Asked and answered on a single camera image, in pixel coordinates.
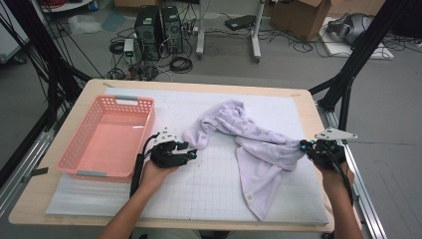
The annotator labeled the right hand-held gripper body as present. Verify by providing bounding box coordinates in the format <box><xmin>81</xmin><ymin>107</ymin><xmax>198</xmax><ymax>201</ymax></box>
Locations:
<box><xmin>308</xmin><ymin>127</ymin><xmax>358</xmax><ymax>171</ymax></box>

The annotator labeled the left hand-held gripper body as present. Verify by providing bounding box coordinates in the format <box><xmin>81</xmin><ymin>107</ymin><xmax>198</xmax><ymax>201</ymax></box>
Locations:
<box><xmin>145</xmin><ymin>126</ymin><xmax>187</xmax><ymax>169</ymax></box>

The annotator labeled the lilac printed towel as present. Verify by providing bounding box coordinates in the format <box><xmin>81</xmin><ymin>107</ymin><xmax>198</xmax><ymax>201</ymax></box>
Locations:
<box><xmin>182</xmin><ymin>99</ymin><xmax>302</xmax><ymax>222</ymax></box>

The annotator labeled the pink plastic basket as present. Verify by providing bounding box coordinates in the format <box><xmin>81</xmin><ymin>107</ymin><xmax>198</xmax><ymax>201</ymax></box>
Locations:
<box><xmin>55</xmin><ymin>94</ymin><xmax>157</xmax><ymax>183</ymax></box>

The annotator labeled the person's left hand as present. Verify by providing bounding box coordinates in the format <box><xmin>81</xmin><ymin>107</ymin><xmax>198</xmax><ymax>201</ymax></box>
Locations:
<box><xmin>138</xmin><ymin>160</ymin><xmax>180</xmax><ymax>197</ymax></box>

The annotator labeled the person's right hand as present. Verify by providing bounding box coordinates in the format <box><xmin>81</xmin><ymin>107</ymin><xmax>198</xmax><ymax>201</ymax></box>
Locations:
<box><xmin>315</xmin><ymin>162</ymin><xmax>355</xmax><ymax>201</ymax></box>

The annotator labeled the white grid mat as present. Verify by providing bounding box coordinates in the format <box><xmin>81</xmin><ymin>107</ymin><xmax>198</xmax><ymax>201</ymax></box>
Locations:
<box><xmin>45</xmin><ymin>87</ymin><xmax>330</xmax><ymax>227</ymax></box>

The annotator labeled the white floor board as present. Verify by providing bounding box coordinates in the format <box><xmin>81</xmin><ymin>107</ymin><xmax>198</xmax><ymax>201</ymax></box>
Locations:
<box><xmin>319</xmin><ymin>16</ymin><xmax>395</xmax><ymax>61</ymax></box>

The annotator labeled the small white box green light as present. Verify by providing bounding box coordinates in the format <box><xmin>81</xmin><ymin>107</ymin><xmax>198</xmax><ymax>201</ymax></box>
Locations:
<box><xmin>122</xmin><ymin>38</ymin><xmax>135</xmax><ymax>58</ymax></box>

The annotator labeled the white stand leg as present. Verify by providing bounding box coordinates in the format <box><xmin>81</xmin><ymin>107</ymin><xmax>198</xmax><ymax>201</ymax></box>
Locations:
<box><xmin>250</xmin><ymin>0</ymin><xmax>267</xmax><ymax>64</ymax></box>
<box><xmin>195</xmin><ymin>0</ymin><xmax>207</xmax><ymax>60</ymax></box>

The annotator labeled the black computer tower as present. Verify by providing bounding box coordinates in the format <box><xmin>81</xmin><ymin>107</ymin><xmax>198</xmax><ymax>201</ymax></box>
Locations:
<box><xmin>160</xmin><ymin>5</ymin><xmax>184</xmax><ymax>55</ymax></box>
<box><xmin>133</xmin><ymin>5</ymin><xmax>163</xmax><ymax>62</ymax></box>

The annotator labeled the grey rounded device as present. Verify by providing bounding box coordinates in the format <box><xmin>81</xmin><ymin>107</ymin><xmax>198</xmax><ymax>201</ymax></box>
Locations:
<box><xmin>326</xmin><ymin>12</ymin><xmax>374</xmax><ymax>46</ymax></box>

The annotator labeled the brown cardboard box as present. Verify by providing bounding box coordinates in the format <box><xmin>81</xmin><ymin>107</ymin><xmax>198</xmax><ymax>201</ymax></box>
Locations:
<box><xmin>269</xmin><ymin>0</ymin><xmax>332</xmax><ymax>42</ymax></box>

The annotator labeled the black flat box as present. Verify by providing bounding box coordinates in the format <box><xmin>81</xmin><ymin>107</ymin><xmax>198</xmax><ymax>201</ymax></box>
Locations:
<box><xmin>224</xmin><ymin>14</ymin><xmax>257</xmax><ymax>32</ymax></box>

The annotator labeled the teal sheet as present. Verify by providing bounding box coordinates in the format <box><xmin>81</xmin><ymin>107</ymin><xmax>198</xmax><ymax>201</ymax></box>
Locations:
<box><xmin>101</xmin><ymin>9</ymin><xmax>127</xmax><ymax>33</ymax></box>

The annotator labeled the clear plastic bag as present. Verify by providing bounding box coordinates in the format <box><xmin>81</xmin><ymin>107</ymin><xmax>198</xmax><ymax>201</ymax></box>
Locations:
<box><xmin>68</xmin><ymin>13</ymin><xmax>104</xmax><ymax>36</ymax></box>

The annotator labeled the white cabinet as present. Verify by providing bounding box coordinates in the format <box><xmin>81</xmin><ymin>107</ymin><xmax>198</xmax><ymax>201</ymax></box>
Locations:
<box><xmin>0</xmin><ymin>3</ymin><xmax>31</xmax><ymax>64</ymax></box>

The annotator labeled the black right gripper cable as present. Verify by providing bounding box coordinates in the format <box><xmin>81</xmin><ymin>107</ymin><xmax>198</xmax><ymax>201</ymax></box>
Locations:
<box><xmin>326</xmin><ymin>142</ymin><xmax>355</xmax><ymax>207</ymax></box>

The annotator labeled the aluminium rail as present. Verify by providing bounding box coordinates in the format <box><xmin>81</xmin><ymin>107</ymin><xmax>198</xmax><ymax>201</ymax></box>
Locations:
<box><xmin>0</xmin><ymin>128</ymin><xmax>56</xmax><ymax>217</ymax></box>
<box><xmin>316</xmin><ymin>106</ymin><xmax>387</xmax><ymax>239</ymax></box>

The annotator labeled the black metal frame stand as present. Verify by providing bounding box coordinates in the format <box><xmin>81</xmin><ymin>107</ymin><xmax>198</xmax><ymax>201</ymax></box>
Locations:
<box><xmin>308</xmin><ymin>0</ymin><xmax>422</xmax><ymax>144</ymax></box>
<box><xmin>0</xmin><ymin>0</ymin><xmax>93</xmax><ymax>130</ymax></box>

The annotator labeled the coiled black cable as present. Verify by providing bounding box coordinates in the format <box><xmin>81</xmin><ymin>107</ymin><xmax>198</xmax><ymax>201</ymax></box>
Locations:
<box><xmin>169</xmin><ymin>56</ymin><xmax>194</xmax><ymax>75</ymax></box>

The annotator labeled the grey table bracket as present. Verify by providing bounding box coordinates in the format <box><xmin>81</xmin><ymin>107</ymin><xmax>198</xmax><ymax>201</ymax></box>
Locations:
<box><xmin>21</xmin><ymin>166</ymin><xmax>50</xmax><ymax>184</ymax></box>

